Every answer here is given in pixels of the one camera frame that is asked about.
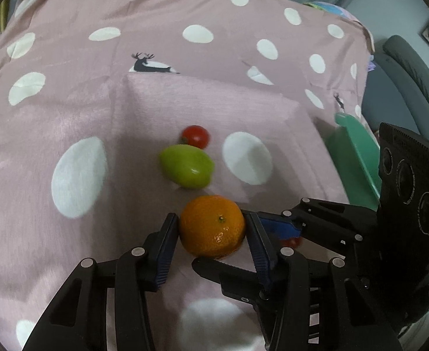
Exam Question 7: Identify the green plastic bowl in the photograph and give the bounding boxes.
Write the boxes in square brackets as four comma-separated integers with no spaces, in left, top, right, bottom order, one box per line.
[325,113,382,211]

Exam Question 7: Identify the green mango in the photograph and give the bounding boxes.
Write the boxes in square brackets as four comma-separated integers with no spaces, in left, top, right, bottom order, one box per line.
[159,144,214,189]

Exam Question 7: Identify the pink polka dot tablecloth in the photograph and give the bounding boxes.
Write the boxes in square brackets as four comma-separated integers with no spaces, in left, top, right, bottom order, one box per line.
[0,0,371,350]

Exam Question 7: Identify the orange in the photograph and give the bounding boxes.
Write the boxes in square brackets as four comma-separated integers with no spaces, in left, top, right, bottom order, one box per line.
[180,195,245,258]

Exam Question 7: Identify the small red tomato far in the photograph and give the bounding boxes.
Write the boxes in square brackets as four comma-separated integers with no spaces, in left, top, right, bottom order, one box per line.
[180,125,210,149]

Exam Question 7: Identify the grey sofa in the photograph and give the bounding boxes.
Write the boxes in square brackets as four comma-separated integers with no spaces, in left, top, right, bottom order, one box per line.
[362,35,429,140]

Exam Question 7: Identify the colourful cloth pile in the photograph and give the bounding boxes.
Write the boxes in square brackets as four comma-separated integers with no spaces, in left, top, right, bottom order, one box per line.
[304,1,376,71]

